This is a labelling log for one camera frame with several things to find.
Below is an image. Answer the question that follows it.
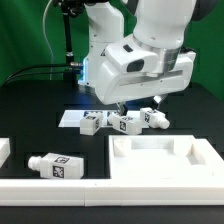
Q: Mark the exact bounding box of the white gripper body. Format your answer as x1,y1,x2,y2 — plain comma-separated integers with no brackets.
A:
95,51,196,105

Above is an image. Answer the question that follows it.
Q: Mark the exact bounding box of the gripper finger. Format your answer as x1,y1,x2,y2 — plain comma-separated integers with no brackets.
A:
152,94,167,109
117,102,128,116

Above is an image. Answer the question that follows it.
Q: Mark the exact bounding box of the white square tabletop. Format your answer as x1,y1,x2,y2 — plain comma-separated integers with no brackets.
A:
109,135,224,181

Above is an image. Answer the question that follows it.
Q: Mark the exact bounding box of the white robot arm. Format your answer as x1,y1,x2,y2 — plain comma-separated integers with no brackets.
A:
81,0,219,115

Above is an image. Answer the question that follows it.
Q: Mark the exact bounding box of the white sheet with markers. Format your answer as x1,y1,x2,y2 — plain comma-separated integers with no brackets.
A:
58,109,150,129

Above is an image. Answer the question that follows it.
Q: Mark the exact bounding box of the white front fence bar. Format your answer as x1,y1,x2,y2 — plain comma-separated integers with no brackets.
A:
0,179,224,207

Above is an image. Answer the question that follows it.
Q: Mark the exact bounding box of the white fence bar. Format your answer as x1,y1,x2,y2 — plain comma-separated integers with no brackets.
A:
0,138,10,168
0,179,224,207

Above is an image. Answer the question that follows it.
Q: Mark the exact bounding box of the white left fence bar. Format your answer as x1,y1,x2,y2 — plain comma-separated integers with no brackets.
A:
0,138,10,168

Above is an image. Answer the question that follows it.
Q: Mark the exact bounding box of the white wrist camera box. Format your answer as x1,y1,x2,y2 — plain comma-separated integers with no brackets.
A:
105,35,159,73

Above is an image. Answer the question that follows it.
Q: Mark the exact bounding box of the black cable pair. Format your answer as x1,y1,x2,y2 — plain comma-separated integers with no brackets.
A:
1,62,84,88

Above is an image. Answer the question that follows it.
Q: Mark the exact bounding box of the black camera stand pole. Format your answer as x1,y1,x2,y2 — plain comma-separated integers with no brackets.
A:
53,0,84,89

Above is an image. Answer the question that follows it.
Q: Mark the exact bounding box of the white thin cable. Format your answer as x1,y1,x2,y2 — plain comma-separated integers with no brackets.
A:
42,0,55,81

